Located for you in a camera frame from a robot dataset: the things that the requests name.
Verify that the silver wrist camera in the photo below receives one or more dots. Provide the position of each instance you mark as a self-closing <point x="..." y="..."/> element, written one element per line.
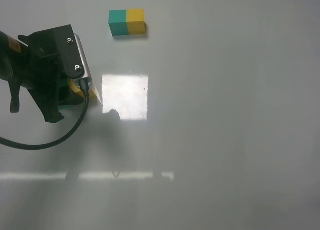
<point x="85" y="66"/>

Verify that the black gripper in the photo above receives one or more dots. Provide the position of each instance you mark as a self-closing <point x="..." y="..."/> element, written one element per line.
<point x="51" y="52"/>

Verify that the yellow template block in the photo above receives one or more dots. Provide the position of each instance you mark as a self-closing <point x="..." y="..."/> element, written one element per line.
<point x="135" y="19"/>

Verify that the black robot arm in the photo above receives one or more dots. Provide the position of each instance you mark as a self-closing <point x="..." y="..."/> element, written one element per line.
<point x="13" y="59"/>

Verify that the green template block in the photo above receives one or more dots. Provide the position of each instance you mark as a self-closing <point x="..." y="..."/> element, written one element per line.
<point x="117" y="21"/>

